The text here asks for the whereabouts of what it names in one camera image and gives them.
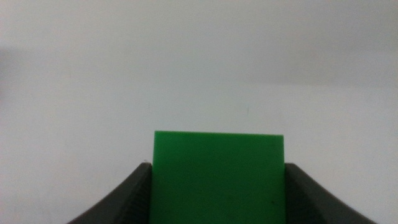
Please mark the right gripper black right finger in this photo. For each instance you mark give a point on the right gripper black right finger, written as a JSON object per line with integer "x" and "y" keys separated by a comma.
{"x": 314, "y": 205}

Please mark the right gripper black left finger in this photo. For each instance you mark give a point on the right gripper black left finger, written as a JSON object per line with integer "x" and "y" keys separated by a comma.
{"x": 124, "y": 205}

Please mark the green cube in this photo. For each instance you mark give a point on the green cube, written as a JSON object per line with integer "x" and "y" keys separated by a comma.
{"x": 217, "y": 180}

